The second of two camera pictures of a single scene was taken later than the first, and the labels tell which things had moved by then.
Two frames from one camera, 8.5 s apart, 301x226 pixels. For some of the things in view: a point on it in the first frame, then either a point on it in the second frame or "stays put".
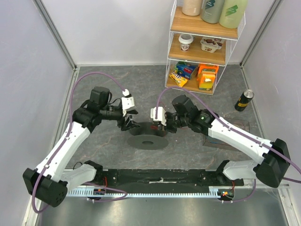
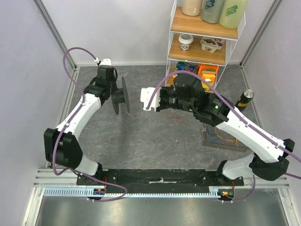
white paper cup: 185,39 stays put
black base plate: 164,179 stays put
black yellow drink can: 245,98 stays put
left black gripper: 128,125 -> 114,88
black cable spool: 143,137 -> 120,97
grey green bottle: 211,11 stays put
